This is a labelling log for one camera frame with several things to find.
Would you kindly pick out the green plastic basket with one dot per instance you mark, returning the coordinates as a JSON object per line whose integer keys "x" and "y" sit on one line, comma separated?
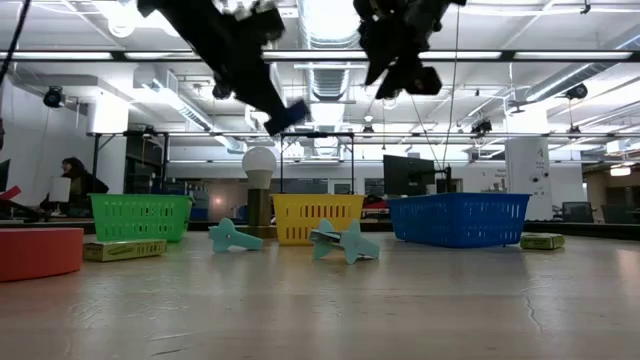
{"x": 140, "y": 217}

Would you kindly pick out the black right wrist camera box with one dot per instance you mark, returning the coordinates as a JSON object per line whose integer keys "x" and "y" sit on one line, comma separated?
{"x": 425, "y": 81}

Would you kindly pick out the black overhead frame bar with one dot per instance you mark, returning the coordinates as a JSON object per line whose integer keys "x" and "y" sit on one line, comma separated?
{"x": 550, "y": 55}

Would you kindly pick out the white round pillar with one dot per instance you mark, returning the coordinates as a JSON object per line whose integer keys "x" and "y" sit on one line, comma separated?
{"x": 528, "y": 175}

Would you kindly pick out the red round container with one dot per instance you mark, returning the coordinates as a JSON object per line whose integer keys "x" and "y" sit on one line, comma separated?
{"x": 40, "y": 255}

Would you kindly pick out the dark monitor on arm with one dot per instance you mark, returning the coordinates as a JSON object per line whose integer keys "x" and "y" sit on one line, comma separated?
{"x": 407, "y": 175}

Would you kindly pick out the teal staple remover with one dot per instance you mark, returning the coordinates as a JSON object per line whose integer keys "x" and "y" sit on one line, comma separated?
{"x": 324, "y": 239}

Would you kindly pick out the teal toy plane left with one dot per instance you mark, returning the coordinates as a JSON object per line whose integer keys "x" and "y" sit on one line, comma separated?
{"x": 232, "y": 239}

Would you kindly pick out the yellow plastic basket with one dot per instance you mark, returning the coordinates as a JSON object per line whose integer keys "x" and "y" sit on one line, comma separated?
{"x": 317, "y": 217}

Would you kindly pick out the black table border rail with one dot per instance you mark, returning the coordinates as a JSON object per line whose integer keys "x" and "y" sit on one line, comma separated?
{"x": 590, "y": 229}

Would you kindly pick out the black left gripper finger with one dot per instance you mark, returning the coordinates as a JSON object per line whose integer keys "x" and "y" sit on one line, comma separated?
{"x": 245, "y": 85}
{"x": 267, "y": 77}

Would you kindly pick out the black ceiling camera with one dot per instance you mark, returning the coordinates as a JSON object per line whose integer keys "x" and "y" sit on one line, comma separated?
{"x": 53, "y": 97}
{"x": 577, "y": 91}
{"x": 221, "y": 91}
{"x": 481, "y": 127}

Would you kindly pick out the teal toy plane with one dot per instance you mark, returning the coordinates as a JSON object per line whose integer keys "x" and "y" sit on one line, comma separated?
{"x": 356, "y": 245}
{"x": 232, "y": 239}

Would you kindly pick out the white light bulb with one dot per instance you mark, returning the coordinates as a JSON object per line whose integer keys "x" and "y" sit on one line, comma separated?
{"x": 259, "y": 165}

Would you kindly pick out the yellow-green staple box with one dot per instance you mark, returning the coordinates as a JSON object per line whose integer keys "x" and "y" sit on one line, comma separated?
{"x": 125, "y": 250}
{"x": 542, "y": 241}

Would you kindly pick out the person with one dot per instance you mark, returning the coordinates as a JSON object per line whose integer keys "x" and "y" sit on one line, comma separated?
{"x": 82, "y": 187}

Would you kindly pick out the blue plastic basket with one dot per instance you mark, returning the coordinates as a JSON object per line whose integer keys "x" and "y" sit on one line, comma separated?
{"x": 457, "y": 220}

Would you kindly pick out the dark office chair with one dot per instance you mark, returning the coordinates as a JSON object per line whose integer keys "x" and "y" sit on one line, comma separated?
{"x": 577, "y": 212}
{"x": 620, "y": 214}

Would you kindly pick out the teal toy plane right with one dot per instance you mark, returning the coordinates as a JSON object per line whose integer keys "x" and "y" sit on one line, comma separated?
{"x": 356, "y": 245}

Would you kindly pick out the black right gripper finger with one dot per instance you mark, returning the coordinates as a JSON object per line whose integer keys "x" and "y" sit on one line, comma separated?
{"x": 397, "y": 77}
{"x": 380, "y": 62}

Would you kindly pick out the brass lamp holder wooden base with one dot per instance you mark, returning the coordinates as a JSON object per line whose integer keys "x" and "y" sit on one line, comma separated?
{"x": 259, "y": 207}

